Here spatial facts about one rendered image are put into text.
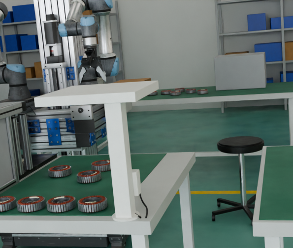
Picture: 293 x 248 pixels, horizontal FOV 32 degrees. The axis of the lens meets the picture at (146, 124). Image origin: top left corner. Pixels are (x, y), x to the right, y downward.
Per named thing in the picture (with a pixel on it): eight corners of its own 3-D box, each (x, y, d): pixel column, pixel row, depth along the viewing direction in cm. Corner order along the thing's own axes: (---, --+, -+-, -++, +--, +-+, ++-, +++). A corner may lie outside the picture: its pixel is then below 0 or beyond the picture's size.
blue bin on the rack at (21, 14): (24, 22, 953) (22, 7, 949) (46, 20, 944) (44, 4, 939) (14, 22, 913) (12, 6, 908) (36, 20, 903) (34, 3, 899)
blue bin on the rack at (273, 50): (255, 60, 865) (255, 43, 860) (281, 58, 855) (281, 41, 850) (255, 62, 825) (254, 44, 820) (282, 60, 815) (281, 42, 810)
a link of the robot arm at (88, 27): (95, 16, 282) (92, 15, 274) (97, 36, 284) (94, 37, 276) (81, 17, 283) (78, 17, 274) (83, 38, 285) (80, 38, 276)
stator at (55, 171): (44, 177, 250) (43, 170, 249) (56, 171, 260) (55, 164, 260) (64, 178, 246) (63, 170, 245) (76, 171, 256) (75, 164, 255)
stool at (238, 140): (218, 201, 421) (214, 134, 411) (281, 201, 408) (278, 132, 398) (210, 227, 369) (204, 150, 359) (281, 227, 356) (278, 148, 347)
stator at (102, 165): (93, 173, 250) (92, 166, 249) (89, 168, 260) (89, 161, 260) (115, 170, 252) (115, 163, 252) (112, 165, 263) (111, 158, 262)
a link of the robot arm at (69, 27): (70, -11, 323) (55, 24, 284) (87, -12, 322) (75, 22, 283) (73, 7, 330) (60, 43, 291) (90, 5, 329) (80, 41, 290)
